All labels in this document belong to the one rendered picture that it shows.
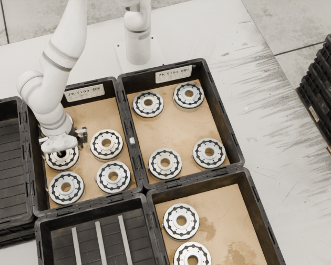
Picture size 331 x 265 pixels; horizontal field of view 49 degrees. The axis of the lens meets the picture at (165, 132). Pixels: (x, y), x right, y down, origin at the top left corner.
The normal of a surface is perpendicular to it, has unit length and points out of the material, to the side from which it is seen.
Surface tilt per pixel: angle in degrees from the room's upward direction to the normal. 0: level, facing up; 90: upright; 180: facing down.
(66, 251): 0
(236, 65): 0
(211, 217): 0
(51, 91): 69
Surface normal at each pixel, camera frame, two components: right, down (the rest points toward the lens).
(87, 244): 0.01, -0.45
